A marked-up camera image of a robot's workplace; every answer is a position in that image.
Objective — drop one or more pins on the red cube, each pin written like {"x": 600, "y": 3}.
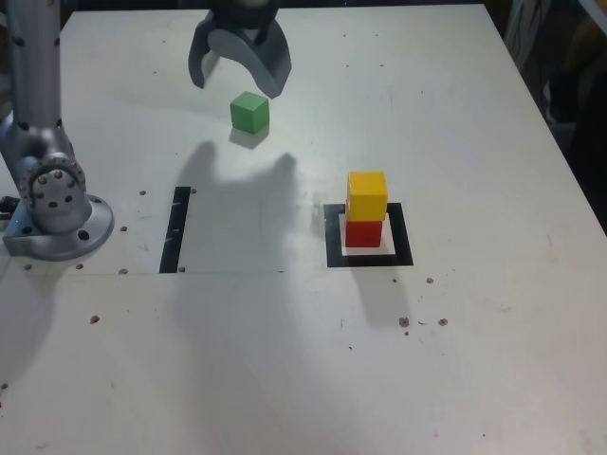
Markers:
{"x": 362, "y": 234}

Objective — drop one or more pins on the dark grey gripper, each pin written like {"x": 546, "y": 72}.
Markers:
{"x": 246, "y": 19}

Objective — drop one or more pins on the black tape strip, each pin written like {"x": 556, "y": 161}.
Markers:
{"x": 174, "y": 227}

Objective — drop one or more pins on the black tape square outline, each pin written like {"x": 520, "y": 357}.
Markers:
{"x": 403, "y": 237}

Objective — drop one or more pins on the yellow cube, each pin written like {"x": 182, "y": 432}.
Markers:
{"x": 367, "y": 196}

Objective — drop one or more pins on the green cube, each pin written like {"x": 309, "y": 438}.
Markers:
{"x": 249, "y": 114}

